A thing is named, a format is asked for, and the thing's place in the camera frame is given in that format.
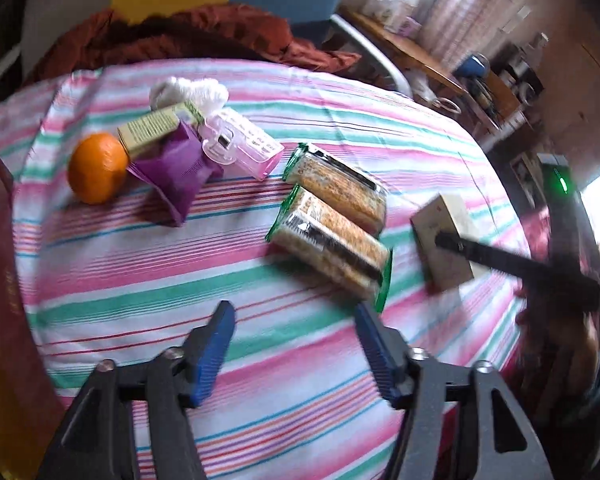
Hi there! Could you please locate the cluttered dark shelf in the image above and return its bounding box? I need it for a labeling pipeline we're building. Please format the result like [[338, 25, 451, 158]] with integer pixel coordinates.
[[497, 35, 551, 108]]

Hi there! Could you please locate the white cloth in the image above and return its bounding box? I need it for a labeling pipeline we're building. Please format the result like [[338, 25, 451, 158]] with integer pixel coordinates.
[[149, 76, 230, 113]]

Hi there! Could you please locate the pink checked curtain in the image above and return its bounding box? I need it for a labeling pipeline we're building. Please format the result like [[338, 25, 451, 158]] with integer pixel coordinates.
[[425, 0, 491, 58]]

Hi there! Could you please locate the wooden side desk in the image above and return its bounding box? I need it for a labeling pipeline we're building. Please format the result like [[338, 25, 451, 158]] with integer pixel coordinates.
[[340, 7, 528, 133]]

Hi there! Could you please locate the red-brown cloth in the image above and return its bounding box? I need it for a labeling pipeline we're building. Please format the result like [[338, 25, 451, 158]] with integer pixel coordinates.
[[22, 4, 363, 86]]

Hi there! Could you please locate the green-edged cracker packet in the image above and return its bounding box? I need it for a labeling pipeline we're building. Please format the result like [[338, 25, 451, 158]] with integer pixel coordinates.
[[266, 185, 393, 313], [282, 142, 388, 236]]

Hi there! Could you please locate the purple snack packet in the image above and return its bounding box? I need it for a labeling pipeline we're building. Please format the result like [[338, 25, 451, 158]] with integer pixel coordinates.
[[126, 121, 226, 227]]

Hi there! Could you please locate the person's right hand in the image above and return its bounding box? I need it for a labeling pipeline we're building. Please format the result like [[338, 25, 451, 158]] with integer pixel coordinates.
[[514, 280, 600, 401]]

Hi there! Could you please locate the orange mandarin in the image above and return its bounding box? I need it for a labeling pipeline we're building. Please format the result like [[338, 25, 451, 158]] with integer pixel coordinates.
[[67, 132, 131, 206]]

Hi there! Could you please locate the blue round object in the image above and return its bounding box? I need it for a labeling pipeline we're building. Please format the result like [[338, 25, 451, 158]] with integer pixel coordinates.
[[457, 54, 491, 81]]

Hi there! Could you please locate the cream cardboard box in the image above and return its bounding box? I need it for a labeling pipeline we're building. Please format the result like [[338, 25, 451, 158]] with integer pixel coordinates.
[[410, 193, 492, 293]]

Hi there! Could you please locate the pink clear plastic case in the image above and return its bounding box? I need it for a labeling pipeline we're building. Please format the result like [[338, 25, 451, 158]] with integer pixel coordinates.
[[197, 108, 285, 182]]

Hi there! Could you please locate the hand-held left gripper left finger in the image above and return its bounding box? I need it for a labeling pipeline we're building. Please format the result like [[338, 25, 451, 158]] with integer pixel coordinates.
[[37, 300, 237, 480]]

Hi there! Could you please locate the person's right forearm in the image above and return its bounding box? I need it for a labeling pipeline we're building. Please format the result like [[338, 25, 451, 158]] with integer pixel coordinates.
[[535, 360, 600, 466]]

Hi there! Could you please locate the small olive green box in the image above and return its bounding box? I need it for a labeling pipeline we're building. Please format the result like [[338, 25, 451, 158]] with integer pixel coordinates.
[[117, 101, 206, 158]]

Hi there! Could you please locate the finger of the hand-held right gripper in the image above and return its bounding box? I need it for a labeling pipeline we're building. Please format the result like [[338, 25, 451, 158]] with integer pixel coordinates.
[[435, 232, 556, 291]]

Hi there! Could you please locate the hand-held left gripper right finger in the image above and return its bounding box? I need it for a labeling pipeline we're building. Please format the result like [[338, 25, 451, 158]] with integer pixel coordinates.
[[355, 302, 556, 480]]

